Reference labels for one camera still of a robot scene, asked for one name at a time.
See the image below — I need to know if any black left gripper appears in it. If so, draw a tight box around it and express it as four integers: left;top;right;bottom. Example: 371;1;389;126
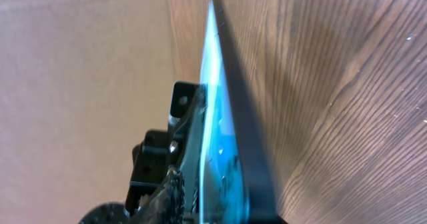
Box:
125;81;205;216

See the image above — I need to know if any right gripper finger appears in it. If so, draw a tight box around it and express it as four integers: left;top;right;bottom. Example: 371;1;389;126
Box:
79;167;185;224

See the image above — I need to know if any blue Samsung Galaxy smartphone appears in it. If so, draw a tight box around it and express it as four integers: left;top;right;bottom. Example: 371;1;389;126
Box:
199;0;282;223

